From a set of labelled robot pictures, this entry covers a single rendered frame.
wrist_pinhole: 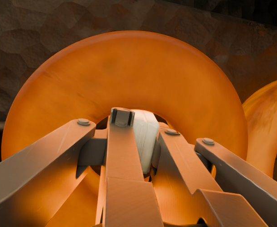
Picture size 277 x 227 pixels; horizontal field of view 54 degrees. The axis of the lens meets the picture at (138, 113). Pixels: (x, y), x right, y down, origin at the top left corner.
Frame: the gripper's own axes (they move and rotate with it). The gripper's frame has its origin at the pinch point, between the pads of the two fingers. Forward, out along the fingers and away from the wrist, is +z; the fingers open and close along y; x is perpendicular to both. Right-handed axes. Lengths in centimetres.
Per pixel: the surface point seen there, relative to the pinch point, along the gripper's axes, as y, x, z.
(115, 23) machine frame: -2.5, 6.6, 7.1
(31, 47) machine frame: -9.0, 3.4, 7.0
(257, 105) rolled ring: 9.1, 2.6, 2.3
